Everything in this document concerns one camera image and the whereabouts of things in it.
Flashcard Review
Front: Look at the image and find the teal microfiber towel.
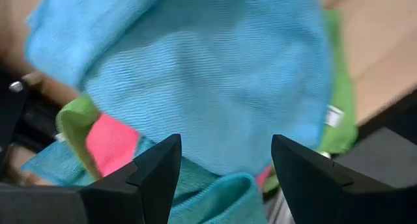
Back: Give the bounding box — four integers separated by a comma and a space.
21, 137, 268, 224

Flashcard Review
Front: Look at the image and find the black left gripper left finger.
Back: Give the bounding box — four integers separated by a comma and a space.
78, 133, 182, 224

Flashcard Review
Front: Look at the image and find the pink microfiber towel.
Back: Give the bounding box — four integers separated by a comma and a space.
85, 113, 273, 189

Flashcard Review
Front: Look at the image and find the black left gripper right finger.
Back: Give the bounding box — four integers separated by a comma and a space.
271, 134, 417, 224

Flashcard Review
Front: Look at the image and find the light blue microfiber towel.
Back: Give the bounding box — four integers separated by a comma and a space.
25, 0, 333, 176

